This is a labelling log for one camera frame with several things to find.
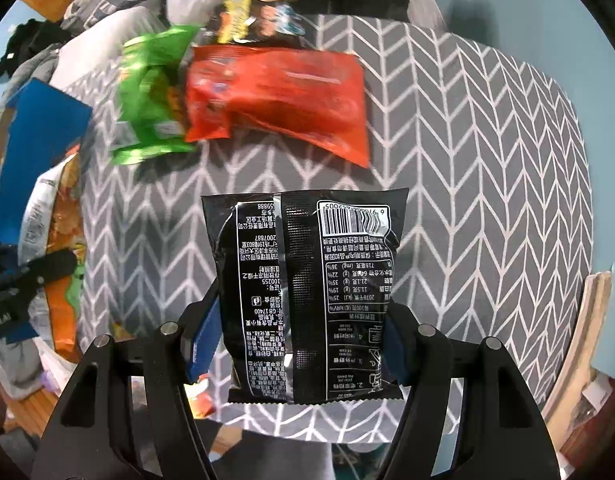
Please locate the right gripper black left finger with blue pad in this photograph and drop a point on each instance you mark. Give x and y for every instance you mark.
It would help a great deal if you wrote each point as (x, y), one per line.
(90, 436)

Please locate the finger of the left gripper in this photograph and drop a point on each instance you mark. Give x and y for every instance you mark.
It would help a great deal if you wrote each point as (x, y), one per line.
(42, 270)

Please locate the yellow cracker snack pack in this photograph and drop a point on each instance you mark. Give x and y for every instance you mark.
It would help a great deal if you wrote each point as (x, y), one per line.
(52, 244)

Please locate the black barcode snack bag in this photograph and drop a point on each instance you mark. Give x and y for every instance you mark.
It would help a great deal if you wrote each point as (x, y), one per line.
(305, 281)

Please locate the orange fries snack bag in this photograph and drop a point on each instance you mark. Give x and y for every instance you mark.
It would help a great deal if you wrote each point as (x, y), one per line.
(199, 398)

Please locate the wooden boards stack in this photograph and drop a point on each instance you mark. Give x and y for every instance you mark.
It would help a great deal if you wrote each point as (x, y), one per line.
(577, 372)

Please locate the blue cardboard box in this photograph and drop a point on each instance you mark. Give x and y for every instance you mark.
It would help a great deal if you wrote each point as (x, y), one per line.
(40, 123)

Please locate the green snack bag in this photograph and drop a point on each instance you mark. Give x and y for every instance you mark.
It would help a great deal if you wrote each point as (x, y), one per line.
(152, 118)

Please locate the grey chevron tablecloth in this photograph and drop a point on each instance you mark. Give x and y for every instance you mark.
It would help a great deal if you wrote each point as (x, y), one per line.
(497, 238)

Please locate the grey crumpled duvet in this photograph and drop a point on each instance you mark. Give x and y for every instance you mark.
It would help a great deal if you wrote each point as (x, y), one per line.
(41, 67)

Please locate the bed with white sheet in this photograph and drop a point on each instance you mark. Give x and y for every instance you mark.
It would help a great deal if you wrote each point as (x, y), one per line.
(101, 43)

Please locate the black clothes pile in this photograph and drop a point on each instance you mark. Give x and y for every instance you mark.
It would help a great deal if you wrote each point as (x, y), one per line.
(29, 39)

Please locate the black yellow snack bag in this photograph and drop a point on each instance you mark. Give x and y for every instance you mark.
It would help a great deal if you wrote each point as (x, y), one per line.
(250, 22)

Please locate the red snack bag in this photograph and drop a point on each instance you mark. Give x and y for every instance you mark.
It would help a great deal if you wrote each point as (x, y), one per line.
(309, 95)

